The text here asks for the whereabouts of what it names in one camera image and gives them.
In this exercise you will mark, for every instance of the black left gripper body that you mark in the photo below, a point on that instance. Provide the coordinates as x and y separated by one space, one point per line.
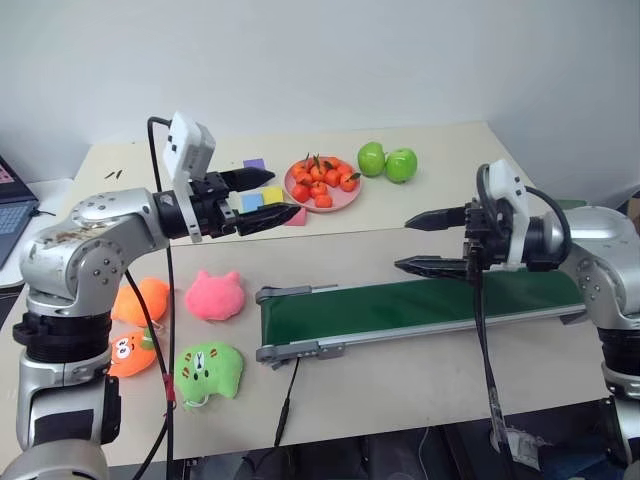
212 212

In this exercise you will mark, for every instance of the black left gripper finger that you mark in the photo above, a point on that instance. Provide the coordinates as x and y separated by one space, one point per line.
267 216
252 177

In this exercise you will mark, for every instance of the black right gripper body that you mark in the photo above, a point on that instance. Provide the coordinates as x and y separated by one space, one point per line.
487 235

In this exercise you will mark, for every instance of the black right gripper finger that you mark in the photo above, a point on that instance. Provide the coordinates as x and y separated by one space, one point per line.
440 220
440 267

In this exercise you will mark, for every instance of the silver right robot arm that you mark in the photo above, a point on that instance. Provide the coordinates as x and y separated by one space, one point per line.
595 260

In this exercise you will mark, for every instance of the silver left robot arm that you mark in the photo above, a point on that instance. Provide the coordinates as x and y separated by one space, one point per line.
75 260

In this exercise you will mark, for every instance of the purple foam block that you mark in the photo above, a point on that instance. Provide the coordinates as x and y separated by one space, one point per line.
253 164

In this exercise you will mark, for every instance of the yellow foam block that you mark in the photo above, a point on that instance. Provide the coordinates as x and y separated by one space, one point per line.
273 196

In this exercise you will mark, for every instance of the blue foam block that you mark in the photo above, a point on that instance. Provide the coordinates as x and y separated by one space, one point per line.
251 201

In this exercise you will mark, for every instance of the pink foam block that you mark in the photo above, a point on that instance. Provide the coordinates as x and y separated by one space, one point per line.
298 219

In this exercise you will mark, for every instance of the small orange tangerine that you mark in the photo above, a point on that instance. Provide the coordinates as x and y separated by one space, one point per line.
331 178
350 183
345 168
323 201
301 192
330 164
316 171
319 189
298 172

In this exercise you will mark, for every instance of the green apple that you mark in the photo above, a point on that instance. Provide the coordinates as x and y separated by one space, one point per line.
402 165
372 159

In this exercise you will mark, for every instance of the pink plate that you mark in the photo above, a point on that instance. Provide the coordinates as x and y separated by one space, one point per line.
345 200

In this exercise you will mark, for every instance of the pink plush toy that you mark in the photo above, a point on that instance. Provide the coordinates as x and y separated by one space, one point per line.
215 297

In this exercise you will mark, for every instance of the green flat object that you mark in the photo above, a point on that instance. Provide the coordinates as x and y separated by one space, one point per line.
572 204

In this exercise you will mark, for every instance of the orange plush toy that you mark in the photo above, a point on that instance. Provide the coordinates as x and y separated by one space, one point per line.
152 297
127 355

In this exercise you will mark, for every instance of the small dark leaf scraps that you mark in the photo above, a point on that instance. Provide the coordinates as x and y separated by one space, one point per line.
114 175

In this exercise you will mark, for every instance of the green plush toy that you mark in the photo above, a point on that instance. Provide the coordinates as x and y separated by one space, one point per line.
210 372

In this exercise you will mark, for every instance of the dark laptop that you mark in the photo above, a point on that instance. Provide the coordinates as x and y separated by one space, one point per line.
12 210

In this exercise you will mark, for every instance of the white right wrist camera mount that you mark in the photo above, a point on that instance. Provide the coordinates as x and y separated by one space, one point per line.
510 195

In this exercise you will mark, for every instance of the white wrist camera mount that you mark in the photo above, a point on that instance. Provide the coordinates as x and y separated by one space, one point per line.
186 147
510 195

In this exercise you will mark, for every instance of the green conveyor belt grey frame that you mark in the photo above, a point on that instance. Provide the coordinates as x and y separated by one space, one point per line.
400 310

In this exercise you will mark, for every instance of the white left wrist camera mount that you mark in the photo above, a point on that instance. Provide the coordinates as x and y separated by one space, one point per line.
186 147

